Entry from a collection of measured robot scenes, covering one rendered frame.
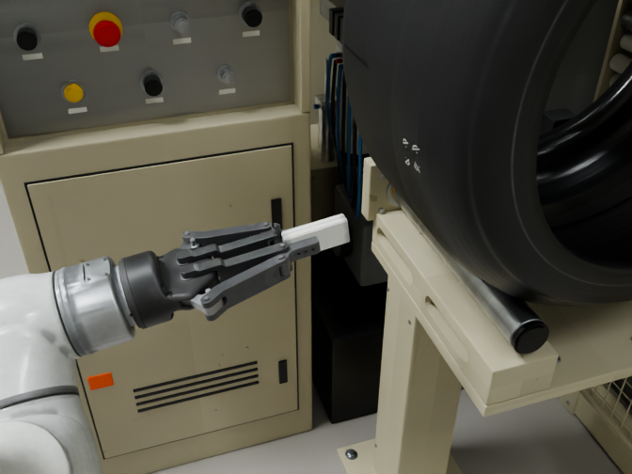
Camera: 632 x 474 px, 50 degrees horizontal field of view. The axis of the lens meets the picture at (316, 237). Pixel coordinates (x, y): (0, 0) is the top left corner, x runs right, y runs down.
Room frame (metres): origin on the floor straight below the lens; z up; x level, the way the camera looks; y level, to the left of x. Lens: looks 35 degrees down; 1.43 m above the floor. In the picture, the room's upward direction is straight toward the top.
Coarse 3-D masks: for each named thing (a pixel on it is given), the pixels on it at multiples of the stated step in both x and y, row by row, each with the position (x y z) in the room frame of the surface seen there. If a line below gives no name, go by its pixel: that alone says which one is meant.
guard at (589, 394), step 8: (584, 392) 1.00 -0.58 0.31; (592, 392) 1.00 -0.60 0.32; (592, 400) 0.97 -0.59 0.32; (600, 400) 0.97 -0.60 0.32; (616, 400) 0.93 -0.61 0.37; (600, 408) 0.95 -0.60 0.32; (624, 408) 0.91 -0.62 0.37; (600, 416) 0.94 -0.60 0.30; (608, 416) 0.93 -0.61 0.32; (624, 416) 0.90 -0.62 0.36; (608, 424) 0.92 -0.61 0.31; (616, 424) 0.91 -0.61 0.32; (624, 424) 0.90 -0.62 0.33; (616, 432) 0.90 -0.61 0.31; (624, 432) 0.89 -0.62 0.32; (624, 440) 0.87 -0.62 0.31
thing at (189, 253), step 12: (276, 228) 0.59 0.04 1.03; (240, 240) 0.58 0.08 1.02; (252, 240) 0.58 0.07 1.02; (264, 240) 0.58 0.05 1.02; (180, 252) 0.56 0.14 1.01; (192, 252) 0.56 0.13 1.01; (204, 252) 0.56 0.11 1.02; (216, 252) 0.56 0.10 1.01; (228, 252) 0.56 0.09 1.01; (240, 252) 0.57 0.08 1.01
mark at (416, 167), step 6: (402, 132) 0.57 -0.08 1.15; (402, 138) 0.57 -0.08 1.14; (408, 138) 0.56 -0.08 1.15; (408, 144) 0.56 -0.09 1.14; (414, 144) 0.55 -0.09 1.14; (420, 144) 0.54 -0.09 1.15; (408, 150) 0.56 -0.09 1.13; (414, 150) 0.55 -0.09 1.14; (420, 150) 0.54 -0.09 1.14; (408, 156) 0.56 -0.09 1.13; (414, 156) 0.55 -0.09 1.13; (420, 156) 0.54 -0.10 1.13; (408, 162) 0.56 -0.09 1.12; (414, 162) 0.55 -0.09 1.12; (420, 162) 0.55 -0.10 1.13; (408, 168) 0.56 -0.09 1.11; (414, 168) 0.56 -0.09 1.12; (420, 168) 0.55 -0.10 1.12; (420, 174) 0.55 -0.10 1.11
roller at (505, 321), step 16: (416, 224) 0.79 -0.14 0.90; (432, 240) 0.74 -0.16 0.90; (448, 256) 0.70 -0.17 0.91; (464, 272) 0.66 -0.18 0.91; (480, 288) 0.63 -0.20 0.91; (496, 288) 0.62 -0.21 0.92; (480, 304) 0.62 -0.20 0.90; (496, 304) 0.60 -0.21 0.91; (512, 304) 0.59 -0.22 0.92; (496, 320) 0.58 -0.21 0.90; (512, 320) 0.57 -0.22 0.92; (528, 320) 0.56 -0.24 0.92; (512, 336) 0.55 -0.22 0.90; (528, 336) 0.55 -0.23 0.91; (544, 336) 0.55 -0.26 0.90; (528, 352) 0.55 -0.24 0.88
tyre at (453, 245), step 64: (384, 0) 0.64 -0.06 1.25; (448, 0) 0.55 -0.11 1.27; (512, 0) 0.52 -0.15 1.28; (576, 0) 0.52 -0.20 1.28; (384, 64) 0.61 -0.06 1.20; (448, 64) 0.53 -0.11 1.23; (512, 64) 0.52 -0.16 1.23; (384, 128) 0.61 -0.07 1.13; (448, 128) 0.53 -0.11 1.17; (512, 128) 0.52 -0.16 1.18; (576, 128) 0.88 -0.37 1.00; (448, 192) 0.53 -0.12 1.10; (512, 192) 0.52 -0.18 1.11; (576, 192) 0.83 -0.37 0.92; (512, 256) 0.53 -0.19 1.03; (576, 256) 0.54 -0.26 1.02
